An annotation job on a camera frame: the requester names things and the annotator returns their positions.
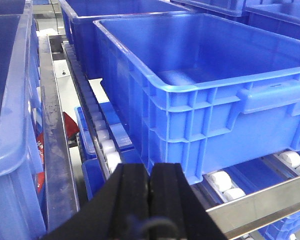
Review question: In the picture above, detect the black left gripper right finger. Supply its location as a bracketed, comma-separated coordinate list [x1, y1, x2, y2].
[149, 163, 226, 240]

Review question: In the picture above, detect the blue bin right front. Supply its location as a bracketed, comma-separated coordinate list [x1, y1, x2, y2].
[244, 0, 300, 40]

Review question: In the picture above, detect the blue bin behind centre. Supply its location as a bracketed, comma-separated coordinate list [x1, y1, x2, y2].
[59, 0, 192, 79]

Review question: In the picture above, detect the steel divider rail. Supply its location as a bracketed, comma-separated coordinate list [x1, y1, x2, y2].
[38, 36, 80, 232]

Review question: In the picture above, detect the empty blue bin centre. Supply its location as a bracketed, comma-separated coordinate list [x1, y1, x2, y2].
[95, 13, 300, 184]

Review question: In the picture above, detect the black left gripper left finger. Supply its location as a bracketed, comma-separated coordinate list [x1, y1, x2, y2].
[44, 163, 149, 240]

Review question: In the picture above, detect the blue bin left with packets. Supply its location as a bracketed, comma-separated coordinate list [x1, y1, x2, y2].
[0, 0, 46, 240]

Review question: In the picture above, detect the red snack packet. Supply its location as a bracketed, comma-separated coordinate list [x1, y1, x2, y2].
[36, 111, 80, 194]

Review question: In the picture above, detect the stainless steel shelf beam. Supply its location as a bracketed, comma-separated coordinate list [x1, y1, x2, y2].
[206, 176, 300, 240]

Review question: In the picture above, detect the white roller track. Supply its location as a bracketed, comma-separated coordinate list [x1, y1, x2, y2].
[62, 40, 121, 180]

